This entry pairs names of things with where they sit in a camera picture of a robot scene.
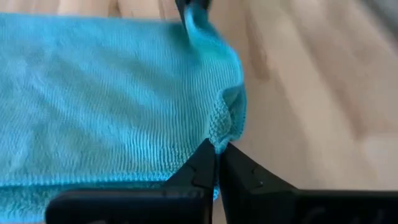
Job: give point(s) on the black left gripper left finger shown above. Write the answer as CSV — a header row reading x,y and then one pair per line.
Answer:
x,y
199,174

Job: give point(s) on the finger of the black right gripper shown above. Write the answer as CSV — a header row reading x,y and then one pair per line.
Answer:
x,y
206,3
181,7

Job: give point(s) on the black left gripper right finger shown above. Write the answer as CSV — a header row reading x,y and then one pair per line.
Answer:
x,y
248,186

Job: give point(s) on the teal microfiber towel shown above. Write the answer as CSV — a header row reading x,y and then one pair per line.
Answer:
x,y
93,93

